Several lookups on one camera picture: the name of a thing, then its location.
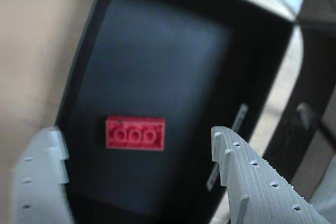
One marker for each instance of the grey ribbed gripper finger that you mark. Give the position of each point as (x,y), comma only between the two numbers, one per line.
(39,182)
(260,192)

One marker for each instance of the red lego brick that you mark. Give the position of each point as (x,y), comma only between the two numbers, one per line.
(115,142)

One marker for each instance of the black open box bin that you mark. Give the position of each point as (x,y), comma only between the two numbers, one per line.
(157,64)

